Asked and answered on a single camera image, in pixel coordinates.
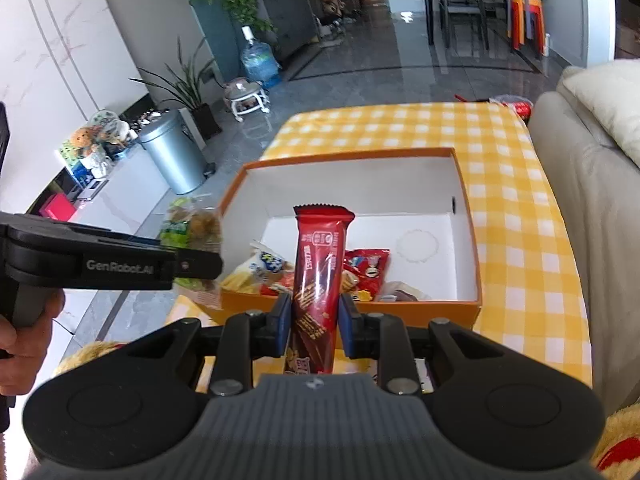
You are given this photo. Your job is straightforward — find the green snack bag brown balls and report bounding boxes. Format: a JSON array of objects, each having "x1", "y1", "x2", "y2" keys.
[{"x1": 159, "y1": 196, "x2": 224, "y2": 292}]

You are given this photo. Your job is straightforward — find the beige pillow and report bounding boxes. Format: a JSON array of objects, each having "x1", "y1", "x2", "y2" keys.
[{"x1": 562, "y1": 62, "x2": 640, "y2": 169}]

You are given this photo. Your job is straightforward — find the pale brown snack packet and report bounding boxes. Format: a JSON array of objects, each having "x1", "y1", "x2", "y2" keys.
[{"x1": 375, "y1": 280, "x2": 432, "y2": 304}]

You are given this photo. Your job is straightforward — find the red shiny wrapper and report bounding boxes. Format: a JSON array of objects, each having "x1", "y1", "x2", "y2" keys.
[{"x1": 501, "y1": 95, "x2": 534, "y2": 117}]

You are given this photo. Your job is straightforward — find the teddy bear plush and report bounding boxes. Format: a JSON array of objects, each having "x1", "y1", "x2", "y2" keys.
[{"x1": 70, "y1": 127, "x2": 101, "y2": 159}]

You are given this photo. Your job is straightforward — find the red snack packet round logo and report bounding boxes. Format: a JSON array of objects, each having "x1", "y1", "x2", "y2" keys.
[{"x1": 344, "y1": 248, "x2": 392, "y2": 304}]

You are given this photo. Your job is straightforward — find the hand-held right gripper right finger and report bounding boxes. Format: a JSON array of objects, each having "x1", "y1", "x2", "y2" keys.
[{"x1": 339, "y1": 292, "x2": 505, "y2": 396}]

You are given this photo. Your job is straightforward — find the long-leaf potted plant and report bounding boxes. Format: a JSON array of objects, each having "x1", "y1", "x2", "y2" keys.
[{"x1": 129, "y1": 35, "x2": 224, "y2": 141}]

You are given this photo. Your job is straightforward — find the pink box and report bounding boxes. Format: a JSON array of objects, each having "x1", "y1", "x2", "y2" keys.
[{"x1": 40, "y1": 192, "x2": 77, "y2": 224}]

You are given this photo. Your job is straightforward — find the yellow plush clothing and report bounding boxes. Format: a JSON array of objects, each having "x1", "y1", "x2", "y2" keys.
[
  {"x1": 590, "y1": 406, "x2": 640, "y2": 480},
  {"x1": 52, "y1": 341, "x2": 132, "y2": 377}
]

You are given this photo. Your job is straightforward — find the orange cardboard box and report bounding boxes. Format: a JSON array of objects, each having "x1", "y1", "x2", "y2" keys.
[{"x1": 217, "y1": 147, "x2": 484, "y2": 332}]

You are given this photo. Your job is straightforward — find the blue water jug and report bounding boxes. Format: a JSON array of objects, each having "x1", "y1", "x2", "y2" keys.
[{"x1": 240, "y1": 26, "x2": 282, "y2": 89}]

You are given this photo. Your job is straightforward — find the white low cabinet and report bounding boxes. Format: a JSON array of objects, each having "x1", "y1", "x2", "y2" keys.
[{"x1": 25, "y1": 147, "x2": 174, "y2": 242}]

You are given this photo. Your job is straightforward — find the red fries snack packet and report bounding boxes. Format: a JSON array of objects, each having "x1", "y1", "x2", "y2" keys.
[{"x1": 260, "y1": 270, "x2": 296, "y2": 298}]

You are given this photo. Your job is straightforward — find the person's left hand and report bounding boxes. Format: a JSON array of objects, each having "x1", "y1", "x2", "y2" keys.
[{"x1": 0, "y1": 291, "x2": 67, "y2": 397}]

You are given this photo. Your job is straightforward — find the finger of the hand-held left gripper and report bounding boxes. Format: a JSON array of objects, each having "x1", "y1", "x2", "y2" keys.
[{"x1": 160, "y1": 245, "x2": 225, "y2": 289}]

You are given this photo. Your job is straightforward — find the yellow checked tablecloth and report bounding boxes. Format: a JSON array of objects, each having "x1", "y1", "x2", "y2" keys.
[{"x1": 165, "y1": 101, "x2": 596, "y2": 396}]

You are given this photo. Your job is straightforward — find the dark red biscuit stick packet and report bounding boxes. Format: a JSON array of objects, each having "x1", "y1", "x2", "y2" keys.
[{"x1": 284, "y1": 203, "x2": 357, "y2": 376}]

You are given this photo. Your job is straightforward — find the grey cabinet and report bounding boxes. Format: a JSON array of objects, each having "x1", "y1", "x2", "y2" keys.
[{"x1": 252, "y1": 0, "x2": 319, "y2": 61}]

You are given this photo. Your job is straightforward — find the white rolling stool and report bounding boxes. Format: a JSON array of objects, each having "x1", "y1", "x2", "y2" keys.
[{"x1": 223, "y1": 77, "x2": 271, "y2": 122}]

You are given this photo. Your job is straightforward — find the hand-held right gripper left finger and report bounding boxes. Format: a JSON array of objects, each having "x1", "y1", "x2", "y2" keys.
[{"x1": 131, "y1": 292, "x2": 294, "y2": 397}]

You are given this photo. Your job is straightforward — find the silver trash can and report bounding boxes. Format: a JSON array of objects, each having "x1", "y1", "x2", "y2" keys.
[{"x1": 137, "y1": 109, "x2": 209, "y2": 196}]

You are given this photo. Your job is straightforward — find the stacked orange stools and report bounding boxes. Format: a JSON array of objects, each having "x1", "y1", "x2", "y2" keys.
[{"x1": 507, "y1": 0, "x2": 546, "y2": 59}]

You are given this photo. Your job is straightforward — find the beige sofa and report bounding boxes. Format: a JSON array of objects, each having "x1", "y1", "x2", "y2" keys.
[{"x1": 527, "y1": 62, "x2": 640, "y2": 411}]

